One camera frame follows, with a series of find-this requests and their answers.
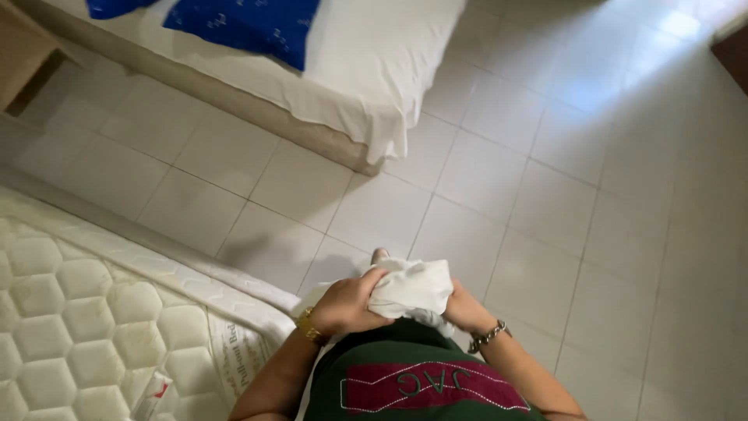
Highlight dark wooden door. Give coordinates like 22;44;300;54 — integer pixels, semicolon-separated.
711;23;748;98

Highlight white cloth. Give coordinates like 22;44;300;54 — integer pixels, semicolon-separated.
291;256;457;341

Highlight beige bed base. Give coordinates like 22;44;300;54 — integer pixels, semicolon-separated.
12;0;383;177

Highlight light wooden nightstand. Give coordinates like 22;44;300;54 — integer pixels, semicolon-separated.
0;0;84;118

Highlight large blue patterned pillow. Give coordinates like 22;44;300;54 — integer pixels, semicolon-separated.
162;0;321;72

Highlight silver chain bracelet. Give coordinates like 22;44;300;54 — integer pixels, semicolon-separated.
467;319;513;355

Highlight white quilted mattress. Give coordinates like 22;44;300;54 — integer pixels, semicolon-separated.
0;186;302;421

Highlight person's left hand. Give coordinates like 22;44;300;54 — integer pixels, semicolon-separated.
309;268;396;338

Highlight small white tube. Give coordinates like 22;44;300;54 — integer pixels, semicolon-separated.
131;371;174;421

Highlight white bed sheet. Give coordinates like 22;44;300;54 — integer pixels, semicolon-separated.
41;0;469;166

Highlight person's right hand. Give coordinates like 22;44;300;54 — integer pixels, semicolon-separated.
442;279;498;334

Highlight small blue patterned pillow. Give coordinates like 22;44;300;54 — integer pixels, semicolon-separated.
86;0;160;21

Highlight green shirt with red patch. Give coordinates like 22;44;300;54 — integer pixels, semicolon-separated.
303;318;549;421

